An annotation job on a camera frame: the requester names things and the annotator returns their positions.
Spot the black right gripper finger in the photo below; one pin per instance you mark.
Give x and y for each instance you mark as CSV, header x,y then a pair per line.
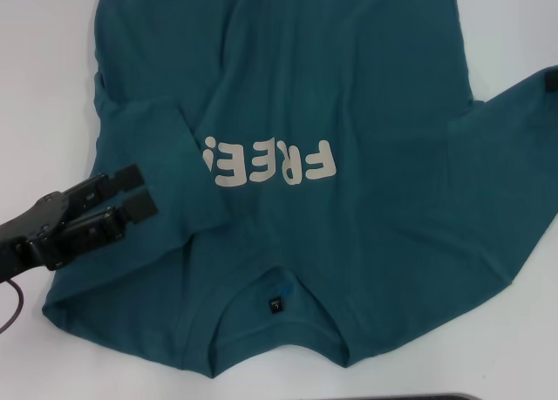
x,y
553,81

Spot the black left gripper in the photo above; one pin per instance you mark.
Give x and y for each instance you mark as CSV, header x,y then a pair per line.
x,y
22,243

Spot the teal t-shirt with white print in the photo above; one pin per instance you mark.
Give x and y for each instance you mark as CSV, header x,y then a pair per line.
x,y
261,69

